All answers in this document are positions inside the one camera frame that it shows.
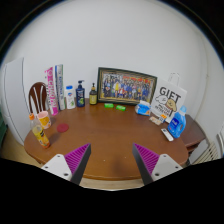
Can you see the orange juice bottle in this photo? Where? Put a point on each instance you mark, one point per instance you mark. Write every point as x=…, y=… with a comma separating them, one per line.
x=41, y=134

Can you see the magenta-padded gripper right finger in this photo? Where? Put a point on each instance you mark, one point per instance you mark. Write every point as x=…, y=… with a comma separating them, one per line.
x=163, y=165

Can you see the framed group photo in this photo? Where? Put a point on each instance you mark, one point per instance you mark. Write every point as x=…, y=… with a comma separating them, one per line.
x=126, y=86

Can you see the white bottle with blue cap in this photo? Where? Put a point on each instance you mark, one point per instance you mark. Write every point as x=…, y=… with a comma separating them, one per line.
x=70, y=99

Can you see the blue and white tall tube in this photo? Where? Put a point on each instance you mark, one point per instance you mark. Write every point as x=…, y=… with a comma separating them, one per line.
x=60, y=87

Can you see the small amber pump bottle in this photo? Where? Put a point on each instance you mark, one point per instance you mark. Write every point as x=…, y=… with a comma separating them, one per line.
x=93, y=97

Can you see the pink and white tall tube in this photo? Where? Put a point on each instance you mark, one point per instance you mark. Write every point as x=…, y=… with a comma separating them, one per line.
x=51, y=91

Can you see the small beige packet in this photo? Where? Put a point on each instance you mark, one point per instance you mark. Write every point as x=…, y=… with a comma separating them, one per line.
x=156, y=120

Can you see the blue tissue pack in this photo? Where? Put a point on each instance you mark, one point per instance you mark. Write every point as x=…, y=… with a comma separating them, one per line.
x=143, y=108

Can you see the white remote control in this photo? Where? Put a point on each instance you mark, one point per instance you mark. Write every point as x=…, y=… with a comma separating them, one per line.
x=167, y=134

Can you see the flat round red coaster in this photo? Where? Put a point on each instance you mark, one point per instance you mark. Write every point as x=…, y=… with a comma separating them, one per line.
x=62, y=127

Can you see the pink mug with yellow print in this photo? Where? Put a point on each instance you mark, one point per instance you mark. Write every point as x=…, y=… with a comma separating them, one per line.
x=44, y=120

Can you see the green storage crate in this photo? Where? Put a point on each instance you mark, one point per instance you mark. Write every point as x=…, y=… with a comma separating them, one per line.
x=2, y=128

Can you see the white refrigerator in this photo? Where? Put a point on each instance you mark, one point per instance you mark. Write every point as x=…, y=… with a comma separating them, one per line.
x=15, y=96

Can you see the dark blue pump bottle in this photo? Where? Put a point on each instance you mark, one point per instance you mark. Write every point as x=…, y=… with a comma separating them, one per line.
x=80, y=96

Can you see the blue detergent bottle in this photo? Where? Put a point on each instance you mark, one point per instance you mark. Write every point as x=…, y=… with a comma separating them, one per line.
x=176, y=125

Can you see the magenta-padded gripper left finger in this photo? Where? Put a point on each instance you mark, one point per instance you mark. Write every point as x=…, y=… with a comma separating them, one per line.
x=59, y=165

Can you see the dark brown wooden chair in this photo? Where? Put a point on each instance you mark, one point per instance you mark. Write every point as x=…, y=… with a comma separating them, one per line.
x=33, y=95

